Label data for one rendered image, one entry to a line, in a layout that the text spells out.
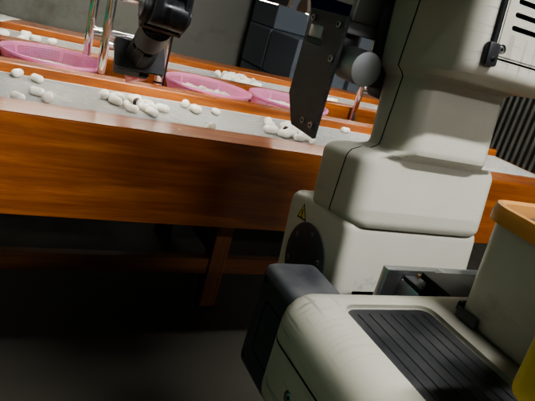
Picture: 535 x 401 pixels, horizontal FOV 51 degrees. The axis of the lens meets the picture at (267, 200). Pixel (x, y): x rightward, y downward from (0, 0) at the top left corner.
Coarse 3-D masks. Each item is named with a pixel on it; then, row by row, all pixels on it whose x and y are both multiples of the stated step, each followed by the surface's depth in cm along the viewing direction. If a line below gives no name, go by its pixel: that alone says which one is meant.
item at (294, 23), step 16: (256, 0) 373; (256, 16) 370; (272, 16) 350; (288, 16) 348; (304, 16) 352; (256, 32) 367; (272, 32) 344; (288, 32) 353; (304, 32) 357; (256, 48) 364; (272, 48) 342; (288, 48) 325; (368, 48) 334; (240, 64) 386; (256, 64) 362; (272, 64) 340; (288, 64) 323; (336, 80) 335
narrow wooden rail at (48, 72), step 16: (0, 64) 126; (16, 64) 128; (32, 64) 130; (64, 80) 133; (80, 80) 135; (96, 80) 136; (112, 80) 138; (160, 96) 144; (176, 96) 146; (192, 96) 148; (208, 96) 152; (256, 112) 158; (272, 112) 160; (288, 112) 162; (336, 128) 171; (352, 128) 174; (368, 128) 176
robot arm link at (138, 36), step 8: (136, 32) 105; (144, 32) 102; (152, 32) 103; (136, 40) 105; (144, 40) 104; (152, 40) 103; (160, 40) 104; (144, 48) 105; (152, 48) 105; (160, 48) 106
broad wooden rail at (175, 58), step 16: (32, 32) 187; (48, 32) 189; (64, 32) 195; (192, 64) 215; (208, 64) 217; (224, 64) 228; (272, 80) 231; (288, 80) 235; (336, 96) 247; (352, 96) 251; (368, 96) 259
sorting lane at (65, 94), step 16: (0, 80) 119; (16, 80) 123; (32, 80) 127; (48, 80) 131; (32, 96) 114; (64, 96) 121; (80, 96) 125; (96, 96) 129; (144, 96) 142; (112, 112) 119; (128, 112) 123; (144, 112) 126; (160, 112) 131; (176, 112) 135; (192, 112) 140; (208, 112) 145; (224, 112) 150; (240, 112) 155; (224, 128) 132; (240, 128) 137; (256, 128) 142; (320, 128) 166; (320, 144) 144; (496, 160) 198; (528, 176) 184
